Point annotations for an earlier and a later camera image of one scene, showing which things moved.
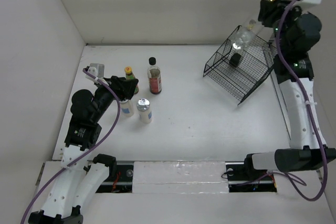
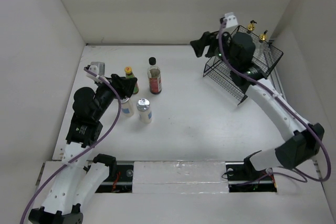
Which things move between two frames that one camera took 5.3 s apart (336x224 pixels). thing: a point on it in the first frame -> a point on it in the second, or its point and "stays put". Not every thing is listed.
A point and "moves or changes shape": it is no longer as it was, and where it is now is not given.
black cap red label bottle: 154,76 stays put
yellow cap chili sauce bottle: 129,75 stays put
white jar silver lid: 127,109 stays put
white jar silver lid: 143,107 stays put
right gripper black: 274,8 -> 199,45
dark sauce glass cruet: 235,59 moves or changes shape
